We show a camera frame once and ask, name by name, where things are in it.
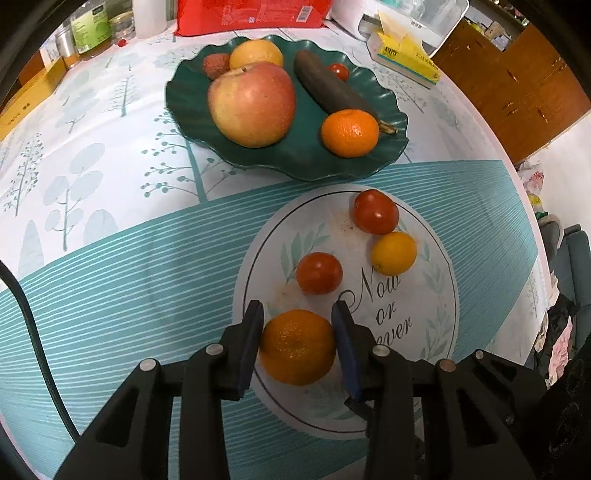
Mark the white plastic squeeze bottle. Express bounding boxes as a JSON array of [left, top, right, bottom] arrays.
[[132, 0, 167, 39]]

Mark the tree pattern tablecloth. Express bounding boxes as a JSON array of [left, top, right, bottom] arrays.
[[1, 27, 548, 292]]

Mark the small metal tin can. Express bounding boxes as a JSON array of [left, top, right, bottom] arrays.
[[55, 22, 80, 70]]

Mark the white round printed placemat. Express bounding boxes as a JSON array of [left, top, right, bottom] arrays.
[[231, 184, 462, 439]]

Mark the yellow lemon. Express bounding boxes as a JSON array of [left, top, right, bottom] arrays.
[[228, 39, 283, 70]]

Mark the wooden cabinet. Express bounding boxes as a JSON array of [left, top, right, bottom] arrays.
[[433, 20, 590, 165]]

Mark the small orange mandarin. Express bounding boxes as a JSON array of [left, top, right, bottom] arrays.
[[320, 109, 380, 158]]

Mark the teal striped table runner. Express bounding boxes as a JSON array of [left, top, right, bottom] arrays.
[[0, 159, 541, 480]]

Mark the large orange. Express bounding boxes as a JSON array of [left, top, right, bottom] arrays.
[[259, 309, 335, 386]]

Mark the small yellow kumquat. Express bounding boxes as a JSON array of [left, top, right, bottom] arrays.
[[370, 231, 417, 276]]

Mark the red cherry tomato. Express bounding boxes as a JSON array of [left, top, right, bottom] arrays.
[[353, 189, 400, 236], [329, 63, 349, 82], [295, 252, 342, 295]]

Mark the yellow tissue pack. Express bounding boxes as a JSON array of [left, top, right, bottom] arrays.
[[367, 11, 441, 88]]

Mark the green label glass bottle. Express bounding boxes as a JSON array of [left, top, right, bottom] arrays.
[[70, 0, 111, 60]]

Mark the white clear storage box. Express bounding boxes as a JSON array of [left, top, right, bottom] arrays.
[[330, 0, 470, 57]]

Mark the black cable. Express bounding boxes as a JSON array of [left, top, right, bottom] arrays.
[[0, 260, 82, 444]]

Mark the red paper cup package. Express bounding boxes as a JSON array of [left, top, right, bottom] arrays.
[[175, 0, 332, 37]]

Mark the small glass jar gold lid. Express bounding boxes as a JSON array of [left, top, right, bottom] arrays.
[[109, 11, 135, 43]]

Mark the yellow cardboard box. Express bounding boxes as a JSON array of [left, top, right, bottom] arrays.
[[0, 57, 66, 140]]

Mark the large red apple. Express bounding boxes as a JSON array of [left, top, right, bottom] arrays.
[[207, 62, 296, 148]]

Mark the dark overripe banana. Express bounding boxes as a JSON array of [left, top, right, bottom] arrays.
[[294, 50, 397, 135]]

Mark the dark green wavy plate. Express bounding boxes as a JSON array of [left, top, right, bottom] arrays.
[[165, 35, 409, 182]]

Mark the red lychee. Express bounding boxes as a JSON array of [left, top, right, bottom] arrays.
[[202, 53, 229, 80]]

